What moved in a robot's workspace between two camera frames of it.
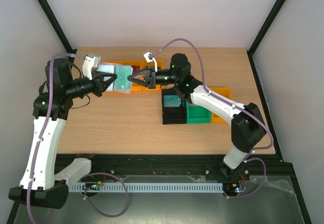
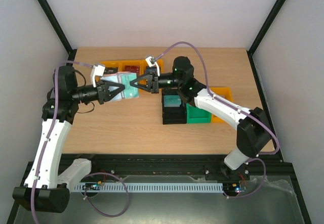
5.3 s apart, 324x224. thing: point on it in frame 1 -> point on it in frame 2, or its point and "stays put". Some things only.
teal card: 121,82 -> 130,91
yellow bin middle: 134,87 stays put
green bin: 198,114 stays put
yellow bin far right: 224,92 stays put
